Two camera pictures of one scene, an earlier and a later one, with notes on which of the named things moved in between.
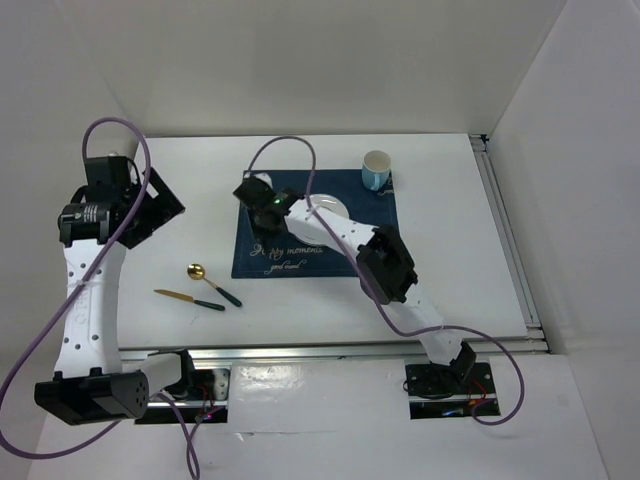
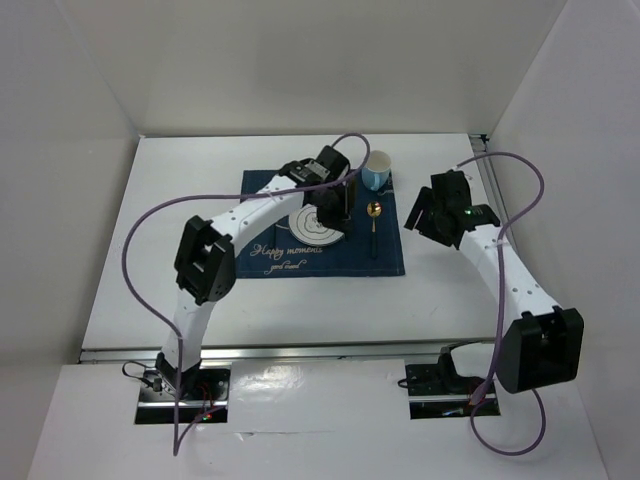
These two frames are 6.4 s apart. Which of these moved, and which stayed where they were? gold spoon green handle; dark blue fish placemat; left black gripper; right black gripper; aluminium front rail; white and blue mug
Moved: right black gripper; left black gripper; gold spoon green handle
Stayed: white and blue mug; aluminium front rail; dark blue fish placemat
